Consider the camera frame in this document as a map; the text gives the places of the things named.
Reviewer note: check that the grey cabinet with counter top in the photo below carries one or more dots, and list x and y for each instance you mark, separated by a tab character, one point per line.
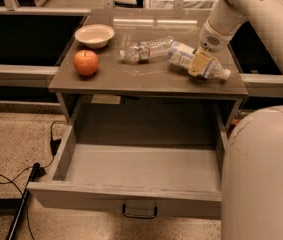
150	103

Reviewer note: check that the clear crumpled water bottle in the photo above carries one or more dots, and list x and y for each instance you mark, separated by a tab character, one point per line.
145	50

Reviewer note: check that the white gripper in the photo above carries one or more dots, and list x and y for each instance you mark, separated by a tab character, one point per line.
212	39

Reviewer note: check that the red apple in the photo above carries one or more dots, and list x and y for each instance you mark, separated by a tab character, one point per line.
86	62

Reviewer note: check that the black power adapter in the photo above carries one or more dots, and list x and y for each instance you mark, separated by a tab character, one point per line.
54	146

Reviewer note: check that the open grey top drawer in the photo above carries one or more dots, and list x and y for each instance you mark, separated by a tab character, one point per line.
179	181

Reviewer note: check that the white paper bowl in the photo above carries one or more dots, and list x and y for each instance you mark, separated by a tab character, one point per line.
95	36

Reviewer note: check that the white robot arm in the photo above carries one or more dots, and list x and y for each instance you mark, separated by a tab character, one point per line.
252	177

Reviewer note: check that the black pole on floor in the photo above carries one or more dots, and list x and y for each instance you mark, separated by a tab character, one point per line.
22	207

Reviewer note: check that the black drawer handle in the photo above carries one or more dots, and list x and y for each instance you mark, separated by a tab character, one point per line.
139	213

